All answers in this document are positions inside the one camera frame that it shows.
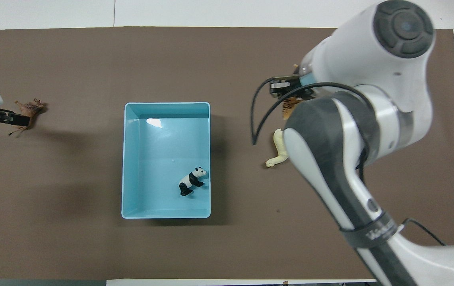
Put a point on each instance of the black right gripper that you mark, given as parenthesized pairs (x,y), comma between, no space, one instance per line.
(286,85)

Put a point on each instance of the brown lion toy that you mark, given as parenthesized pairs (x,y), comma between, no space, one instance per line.
(32,108)

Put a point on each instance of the orange striped tiger toy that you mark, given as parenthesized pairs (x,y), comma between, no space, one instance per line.
(289,108)

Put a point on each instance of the black white panda toy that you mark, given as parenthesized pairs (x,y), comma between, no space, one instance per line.
(189,180)

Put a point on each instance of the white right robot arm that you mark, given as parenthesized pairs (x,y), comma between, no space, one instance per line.
(370,119)

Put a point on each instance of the light blue storage box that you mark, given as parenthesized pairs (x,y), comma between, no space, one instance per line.
(163,151)

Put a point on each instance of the brown table mat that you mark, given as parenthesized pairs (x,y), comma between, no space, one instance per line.
(72,59)

